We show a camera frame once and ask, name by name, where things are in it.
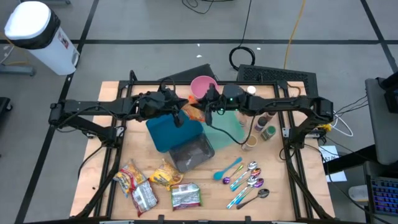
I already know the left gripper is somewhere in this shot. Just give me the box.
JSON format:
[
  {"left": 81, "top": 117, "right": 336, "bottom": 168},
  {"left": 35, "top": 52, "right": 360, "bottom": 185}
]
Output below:
[{"left": 158, "top": 88, "right": 194, "bottom": 128}]

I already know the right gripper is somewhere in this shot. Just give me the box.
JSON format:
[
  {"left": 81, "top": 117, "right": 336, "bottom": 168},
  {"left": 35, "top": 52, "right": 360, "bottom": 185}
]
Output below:
[{"left": 194, "top": 83, "right": 226, "bottom": 127}]

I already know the orange ramen packet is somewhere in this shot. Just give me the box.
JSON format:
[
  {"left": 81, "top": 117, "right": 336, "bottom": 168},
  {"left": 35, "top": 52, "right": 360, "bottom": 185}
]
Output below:
[{"left": 182, "top": 95, "right": 206, "bottom": 123}]

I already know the tan lid spice jar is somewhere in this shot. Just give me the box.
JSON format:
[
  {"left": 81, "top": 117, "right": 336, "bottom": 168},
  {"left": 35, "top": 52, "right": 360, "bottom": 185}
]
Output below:
[{"left": 241, "top": 134, "right": 259, "bottom": 152}]

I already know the green herb spice jar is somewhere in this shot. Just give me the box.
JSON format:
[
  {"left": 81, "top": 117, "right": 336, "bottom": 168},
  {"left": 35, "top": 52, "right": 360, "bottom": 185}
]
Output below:
[{"left": 260, "top": 125, "right": 277, "bottom": 141}]

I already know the teal plastic spoon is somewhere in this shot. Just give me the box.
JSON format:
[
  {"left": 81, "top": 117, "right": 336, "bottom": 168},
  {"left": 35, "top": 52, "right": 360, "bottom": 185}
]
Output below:
[{"left": 213, "top": 156, "right": 243, "bottom": 181}]

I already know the silver spoon teal handle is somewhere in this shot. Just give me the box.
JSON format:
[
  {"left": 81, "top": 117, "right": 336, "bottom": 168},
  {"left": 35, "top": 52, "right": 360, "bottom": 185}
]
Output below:
[
  {"left": 226, "top": 175, "right": 258, "bottom": 210},
  {"left": 229, "top": 161, "right": 258, "bottom": 191}
]

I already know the white red ramen packet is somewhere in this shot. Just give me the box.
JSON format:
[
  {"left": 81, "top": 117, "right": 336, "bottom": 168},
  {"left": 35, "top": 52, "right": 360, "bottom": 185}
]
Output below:
[{"left": 130, "top": 180, "right": 159, "bottom": 218}]

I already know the pink bowl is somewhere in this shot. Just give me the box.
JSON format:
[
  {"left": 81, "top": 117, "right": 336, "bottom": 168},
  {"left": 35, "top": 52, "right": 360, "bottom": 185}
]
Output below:
[{"left": 190, "top": 75, "right": 220, "bottom": 100}]

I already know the black computer tower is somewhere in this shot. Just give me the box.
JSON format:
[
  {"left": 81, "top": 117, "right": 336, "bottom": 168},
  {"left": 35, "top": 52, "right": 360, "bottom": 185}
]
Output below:
[{"left": 157, "top": 63, "right": 218, "bottom": 82}]

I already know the light green plastic bin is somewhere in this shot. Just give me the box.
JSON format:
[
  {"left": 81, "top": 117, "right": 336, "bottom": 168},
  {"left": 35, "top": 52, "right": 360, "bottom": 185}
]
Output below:
[{"left": 201, "top": 110, "right": 248, "bottom": 150}]

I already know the blue plastic bin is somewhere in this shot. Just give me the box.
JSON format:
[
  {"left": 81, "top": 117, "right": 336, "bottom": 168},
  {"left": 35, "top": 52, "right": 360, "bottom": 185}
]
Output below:
[{"left": 145, "top": 110, "right": 205, "bottom": 153}]

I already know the grey translucent plastic bin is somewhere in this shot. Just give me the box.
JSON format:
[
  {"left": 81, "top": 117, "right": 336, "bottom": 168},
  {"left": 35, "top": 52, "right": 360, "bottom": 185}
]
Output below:
[{"left": 169, "top": 133, "right": 216, "bottom": 174}]

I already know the small iridescent purple spoon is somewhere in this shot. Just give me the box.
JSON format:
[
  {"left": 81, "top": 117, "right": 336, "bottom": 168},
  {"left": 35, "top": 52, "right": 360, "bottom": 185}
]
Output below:
[{"left": 221, "top": 164, "right": 245, "bottom": 185}]

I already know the rainbow metal spoon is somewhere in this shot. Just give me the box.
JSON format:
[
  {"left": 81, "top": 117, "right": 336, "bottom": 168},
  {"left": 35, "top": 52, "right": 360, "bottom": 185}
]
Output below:
[{"left": 232, "top": 167, "right": 262, "bottom": 192}]

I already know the purple metal spoon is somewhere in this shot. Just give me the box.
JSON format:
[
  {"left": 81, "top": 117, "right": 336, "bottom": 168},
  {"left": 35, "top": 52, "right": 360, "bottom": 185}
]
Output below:
[{"left": 234, "top": 177, "right": 265, "bottom": 205}]

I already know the dark steel spoon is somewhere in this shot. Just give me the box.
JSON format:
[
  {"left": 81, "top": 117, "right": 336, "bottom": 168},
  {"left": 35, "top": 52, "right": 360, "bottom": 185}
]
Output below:
[{"left": 236, "top": 188, "right": 271, "bottom": 210}]

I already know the white paper sheet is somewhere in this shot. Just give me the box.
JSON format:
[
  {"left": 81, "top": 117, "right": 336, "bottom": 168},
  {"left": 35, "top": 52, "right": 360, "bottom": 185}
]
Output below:
[{"left": 317, "top": 144, "right": 348, "bottom": 183}]

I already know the black desk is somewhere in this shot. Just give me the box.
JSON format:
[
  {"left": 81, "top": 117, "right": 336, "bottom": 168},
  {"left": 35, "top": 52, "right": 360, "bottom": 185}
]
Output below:
[{"left": 322, "top": 144, "right": 398, "bottom": 224}]

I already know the white trash can black bag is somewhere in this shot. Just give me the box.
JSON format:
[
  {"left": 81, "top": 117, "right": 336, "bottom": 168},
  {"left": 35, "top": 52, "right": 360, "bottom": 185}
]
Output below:
[{"left": 3, "top": 1, "right": 81, "bottom": 77}]

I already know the grey metal stand base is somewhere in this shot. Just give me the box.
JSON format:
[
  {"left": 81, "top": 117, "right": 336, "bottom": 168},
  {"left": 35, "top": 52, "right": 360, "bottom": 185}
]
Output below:
[{"left": 0, "top": 63, "right": 35, "bottom": 77}]

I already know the white computer mouse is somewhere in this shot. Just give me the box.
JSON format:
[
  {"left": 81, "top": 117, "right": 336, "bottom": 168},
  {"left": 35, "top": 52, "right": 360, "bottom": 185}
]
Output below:
[{"left": 348, "top": 184, "right": 370, "bottom": 203}]

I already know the black desk device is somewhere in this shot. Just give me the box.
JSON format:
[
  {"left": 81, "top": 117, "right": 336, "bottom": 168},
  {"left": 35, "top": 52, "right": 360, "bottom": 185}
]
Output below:
[{"left": 376, "top": 70, "right": 398, "bottom": 114}]

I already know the RGB backlit keyboard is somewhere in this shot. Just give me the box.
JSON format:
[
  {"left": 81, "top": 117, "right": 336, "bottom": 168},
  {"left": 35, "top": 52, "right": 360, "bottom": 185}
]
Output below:
[{"left": 366, "top": 175, "right": 398, "bottom": 216}]

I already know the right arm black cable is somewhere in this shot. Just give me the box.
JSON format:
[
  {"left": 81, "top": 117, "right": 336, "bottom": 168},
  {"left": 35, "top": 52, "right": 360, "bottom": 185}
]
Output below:
[{"left": 210, "top": 114, "right": 257, "bottom": 146}]

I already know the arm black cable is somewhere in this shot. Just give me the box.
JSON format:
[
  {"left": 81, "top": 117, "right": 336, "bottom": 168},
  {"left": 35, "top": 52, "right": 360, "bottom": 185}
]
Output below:
[
  {"left": 210, "top": 114, "right": 257, "bottom": 146},
  {"left": 76, "top": 143, "right": 106, "bottom": 180}
]

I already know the black aluminium table frame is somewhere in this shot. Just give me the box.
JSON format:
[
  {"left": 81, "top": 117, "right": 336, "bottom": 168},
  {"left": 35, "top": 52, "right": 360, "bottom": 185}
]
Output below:
[{"left": 70, "top": 70, "right": 336, "bottom": 224}]

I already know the black coiled hanging cable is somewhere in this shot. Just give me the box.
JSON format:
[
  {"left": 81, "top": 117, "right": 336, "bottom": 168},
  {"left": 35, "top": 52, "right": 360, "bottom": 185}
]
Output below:
[{"left": 228, "top": 0, "right": 256, "bottom": 72}]

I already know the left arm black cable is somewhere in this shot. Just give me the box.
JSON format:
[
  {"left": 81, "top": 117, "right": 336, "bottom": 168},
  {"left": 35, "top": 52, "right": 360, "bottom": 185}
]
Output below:
[{"left": 76, "top": 143, "right": 106, "bottom": 180}]

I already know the yellow hanging cable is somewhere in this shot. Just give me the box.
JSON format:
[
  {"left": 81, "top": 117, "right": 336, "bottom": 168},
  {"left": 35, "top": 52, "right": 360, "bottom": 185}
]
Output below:
[{"left": 282, "top": 0, "right": 307, "bottom": 70}]

